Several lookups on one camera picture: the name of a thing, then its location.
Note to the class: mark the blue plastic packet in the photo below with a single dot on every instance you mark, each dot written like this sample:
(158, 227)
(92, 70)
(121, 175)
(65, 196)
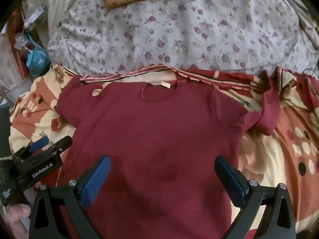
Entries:
(36, 57)

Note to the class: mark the person's left hand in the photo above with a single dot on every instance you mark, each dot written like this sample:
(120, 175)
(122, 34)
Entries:
(16, 215)

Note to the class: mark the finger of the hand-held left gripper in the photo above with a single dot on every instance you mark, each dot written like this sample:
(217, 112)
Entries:
(61, 144)
(38, 144)

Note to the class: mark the white floral bedsheet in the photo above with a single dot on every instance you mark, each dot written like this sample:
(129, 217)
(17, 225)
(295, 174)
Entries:
(187, 29)

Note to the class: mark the red wooden furniture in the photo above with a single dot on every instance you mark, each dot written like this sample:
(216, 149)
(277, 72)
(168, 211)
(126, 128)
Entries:
(16, 44)

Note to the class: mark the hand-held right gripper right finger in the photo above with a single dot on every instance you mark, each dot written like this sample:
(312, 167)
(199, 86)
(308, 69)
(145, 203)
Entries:
(230, 182)

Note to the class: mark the red and cream patterned blanket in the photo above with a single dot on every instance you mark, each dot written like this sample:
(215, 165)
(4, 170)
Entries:
(274, 154)

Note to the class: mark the maroon t-shirt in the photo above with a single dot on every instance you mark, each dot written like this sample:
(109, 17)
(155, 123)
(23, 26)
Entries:
(154, 134)

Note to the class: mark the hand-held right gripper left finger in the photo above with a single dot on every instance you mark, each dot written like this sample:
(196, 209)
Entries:
(96, 182)

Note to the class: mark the white striped cloth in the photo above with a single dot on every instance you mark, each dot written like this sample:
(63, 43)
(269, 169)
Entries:
(62, 2)

